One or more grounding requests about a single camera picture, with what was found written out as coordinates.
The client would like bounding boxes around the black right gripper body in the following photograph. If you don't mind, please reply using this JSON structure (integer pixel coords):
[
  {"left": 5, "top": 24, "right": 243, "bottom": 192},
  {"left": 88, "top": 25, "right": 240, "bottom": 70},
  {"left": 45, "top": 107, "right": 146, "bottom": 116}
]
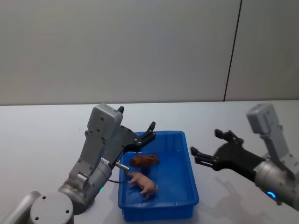
[{"left": 212, "top": 142, "right": 265, "bottom": 181}]

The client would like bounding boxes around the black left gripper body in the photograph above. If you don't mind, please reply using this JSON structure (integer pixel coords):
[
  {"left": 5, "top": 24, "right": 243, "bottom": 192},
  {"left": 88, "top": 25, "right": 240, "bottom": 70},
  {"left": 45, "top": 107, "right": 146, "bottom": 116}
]
[{"left": 100, "top": 125, "right": 141, "bottom": 165}]

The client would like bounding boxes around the brown toy pig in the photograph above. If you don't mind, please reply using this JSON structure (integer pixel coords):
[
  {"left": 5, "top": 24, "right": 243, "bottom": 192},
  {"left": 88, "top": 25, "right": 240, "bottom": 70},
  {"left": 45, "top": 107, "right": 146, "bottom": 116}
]
[{"left": 129, "top": 153, "right": 161, "bottom": 169}]

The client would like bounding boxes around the blue plastic bin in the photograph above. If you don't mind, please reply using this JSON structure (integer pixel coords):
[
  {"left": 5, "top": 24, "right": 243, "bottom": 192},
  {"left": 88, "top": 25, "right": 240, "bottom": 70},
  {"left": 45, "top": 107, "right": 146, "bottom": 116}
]
[{"left": 117, "top": 130, "right": 199, "bottom": 222}]

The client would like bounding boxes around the pink toy pig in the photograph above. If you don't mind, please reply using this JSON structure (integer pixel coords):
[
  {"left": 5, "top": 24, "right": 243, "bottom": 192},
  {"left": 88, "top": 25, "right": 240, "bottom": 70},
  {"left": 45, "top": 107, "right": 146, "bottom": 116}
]
[{"left": 127, "top": 171, "right": 159, "bottom": 203}]

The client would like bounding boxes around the thin dark cable silver plug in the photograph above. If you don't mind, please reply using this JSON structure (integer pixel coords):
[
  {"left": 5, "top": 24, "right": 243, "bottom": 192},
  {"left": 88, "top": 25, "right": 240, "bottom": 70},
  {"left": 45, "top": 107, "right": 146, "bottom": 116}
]
[{"left": 107, "top": 162, "right": 131, "bottom": 185}]

